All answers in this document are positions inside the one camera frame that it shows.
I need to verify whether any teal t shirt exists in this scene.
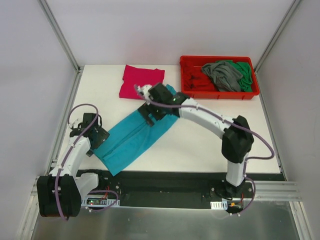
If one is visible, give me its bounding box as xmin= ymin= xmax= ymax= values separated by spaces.
xmin=93 ymin=84 xmax=179 ymax=177

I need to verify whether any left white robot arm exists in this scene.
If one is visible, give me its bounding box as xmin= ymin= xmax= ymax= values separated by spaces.
xmin=36 ymin=113 xmax=110 ymax=219

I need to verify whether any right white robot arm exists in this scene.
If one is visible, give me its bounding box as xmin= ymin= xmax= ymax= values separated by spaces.
xmin=134 ymin=83 xmax=254 ymax=200

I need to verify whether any folded magenta t shirt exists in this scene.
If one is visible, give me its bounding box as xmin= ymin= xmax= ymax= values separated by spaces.
xmin=119 ymin=65 xmax=165 ymax=100

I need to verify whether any dark red t shirt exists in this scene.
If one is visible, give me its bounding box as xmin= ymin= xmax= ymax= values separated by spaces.
xmin=180 ymin=61 xmax=215 ymax=92

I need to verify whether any red plastic bin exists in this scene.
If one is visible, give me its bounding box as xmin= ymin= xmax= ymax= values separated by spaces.
xmin=179 ymin=55 xmax=260 ymax=100

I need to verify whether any grey t shirt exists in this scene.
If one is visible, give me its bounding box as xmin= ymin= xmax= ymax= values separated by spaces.
xmin=201 ymin=60 xmax=243 ymax=92

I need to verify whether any green t shirt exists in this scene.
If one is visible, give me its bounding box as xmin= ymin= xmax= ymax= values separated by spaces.
xmin=230 ymin=61 xmax=253 ymax=93

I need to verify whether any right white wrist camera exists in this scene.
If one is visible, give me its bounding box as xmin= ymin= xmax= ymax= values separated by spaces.
xmin=134 ymin=84 xmax=153 ymax=98

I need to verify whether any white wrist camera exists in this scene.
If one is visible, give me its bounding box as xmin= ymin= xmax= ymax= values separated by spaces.
xmin=134 ymin=84 xmax=153 ymax=98
xmin=68 ymin=118 xmax=83 ymax=130

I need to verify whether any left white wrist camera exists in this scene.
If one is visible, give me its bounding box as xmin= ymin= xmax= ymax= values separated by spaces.
xmin=68 ymin=118 xmax=83 ymax=130

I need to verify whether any left white cable duct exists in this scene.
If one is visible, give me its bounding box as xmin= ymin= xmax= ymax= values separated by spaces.
xmin=81 ymin=197 xmax=120 ymax=208

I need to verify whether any white cable duct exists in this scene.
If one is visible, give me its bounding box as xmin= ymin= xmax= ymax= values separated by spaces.
xmin=81 ymin=197 xmax=120 ymax=208
xmin=210 ymin=201 xmax=228 ymax=211

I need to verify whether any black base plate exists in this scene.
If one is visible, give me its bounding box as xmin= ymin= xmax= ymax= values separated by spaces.
xmin=48 ymin=169 xmax=256 ymax=208

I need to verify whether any right white cable duct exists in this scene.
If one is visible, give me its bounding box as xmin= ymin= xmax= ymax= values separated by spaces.
xmin=210 ymin=201 xmax=228 ymax=211

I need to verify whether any left aluminium frame post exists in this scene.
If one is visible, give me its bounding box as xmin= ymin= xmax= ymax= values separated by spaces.
xmin=37 ymin=0 xmax=82 ymax=73

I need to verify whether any aluminium frame post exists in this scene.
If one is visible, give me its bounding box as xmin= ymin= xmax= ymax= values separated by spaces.
xmin=37 ymin=0 xmax=82 ymax=73
xmin=254 ymin=0 xmax=303 ymax=74

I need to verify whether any right aluminium frame post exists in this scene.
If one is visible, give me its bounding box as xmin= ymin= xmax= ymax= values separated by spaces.
xmin=254 ymin=0 xmax=303 ymax=74

